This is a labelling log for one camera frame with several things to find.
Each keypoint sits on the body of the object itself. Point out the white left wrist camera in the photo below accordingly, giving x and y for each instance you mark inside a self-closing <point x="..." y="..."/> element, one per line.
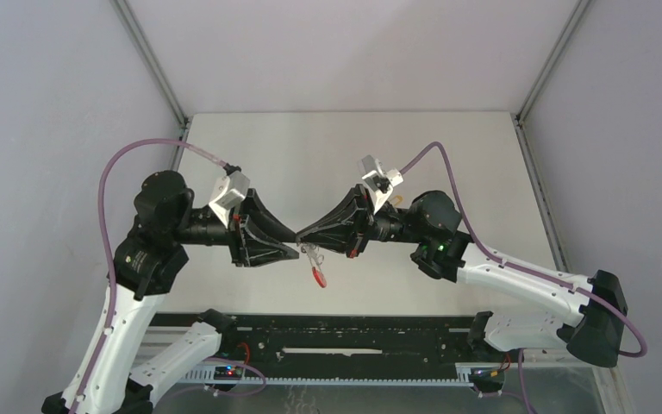
<point x="230" y="191"/>

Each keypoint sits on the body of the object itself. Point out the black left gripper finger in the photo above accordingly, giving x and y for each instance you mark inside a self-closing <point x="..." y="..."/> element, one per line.
<point x="268" y="246"/>
<point x="265" y="220"/>

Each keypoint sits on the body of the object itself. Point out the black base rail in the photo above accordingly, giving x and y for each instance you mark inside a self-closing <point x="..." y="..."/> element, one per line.
<point x="346" y="348"/>

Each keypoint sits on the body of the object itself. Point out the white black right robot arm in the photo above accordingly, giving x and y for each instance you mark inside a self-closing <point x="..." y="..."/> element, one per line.
<point x="581" y="314"/>

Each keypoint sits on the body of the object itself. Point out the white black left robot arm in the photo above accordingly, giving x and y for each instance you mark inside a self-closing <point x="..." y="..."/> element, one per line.
<point x="146" y="265"/>

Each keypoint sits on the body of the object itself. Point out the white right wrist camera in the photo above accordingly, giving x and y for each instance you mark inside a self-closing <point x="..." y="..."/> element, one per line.
<point x="380" y="183"/>

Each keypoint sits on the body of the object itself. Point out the red-handled metal key holder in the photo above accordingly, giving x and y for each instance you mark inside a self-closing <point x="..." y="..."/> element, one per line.
<point x="315" y="260"/>

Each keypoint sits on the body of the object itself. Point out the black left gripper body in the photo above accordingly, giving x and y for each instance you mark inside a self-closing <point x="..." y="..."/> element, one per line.
<point x="234" y="225"/>

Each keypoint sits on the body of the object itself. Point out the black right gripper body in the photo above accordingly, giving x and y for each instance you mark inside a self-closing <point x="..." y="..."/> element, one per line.
<point x="369" y="232"/>

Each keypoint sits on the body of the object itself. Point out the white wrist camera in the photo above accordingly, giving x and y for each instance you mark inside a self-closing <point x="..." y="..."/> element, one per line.
<point x="380" y="183"/>
<point x="230" y="191"/>

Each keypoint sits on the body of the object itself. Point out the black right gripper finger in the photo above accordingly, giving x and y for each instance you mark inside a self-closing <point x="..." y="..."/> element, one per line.
<point x="335" y="241"/>
<point x="340" y="218"/>

